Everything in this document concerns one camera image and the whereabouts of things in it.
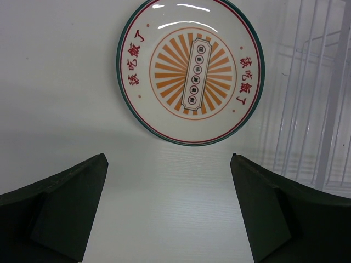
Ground orange sunburst plate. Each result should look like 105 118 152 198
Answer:
116 1 265 146

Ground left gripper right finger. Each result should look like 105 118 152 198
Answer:
230 153 350 262

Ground white wire dish rack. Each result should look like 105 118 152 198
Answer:
257 1 350 196

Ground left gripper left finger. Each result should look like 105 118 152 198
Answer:
1 153 109 262

